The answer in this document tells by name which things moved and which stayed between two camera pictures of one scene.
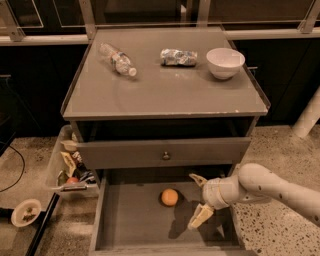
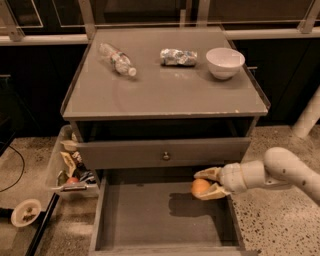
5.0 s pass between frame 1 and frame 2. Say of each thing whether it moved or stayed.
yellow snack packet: stayed
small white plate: stayed
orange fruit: moved
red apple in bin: stayed
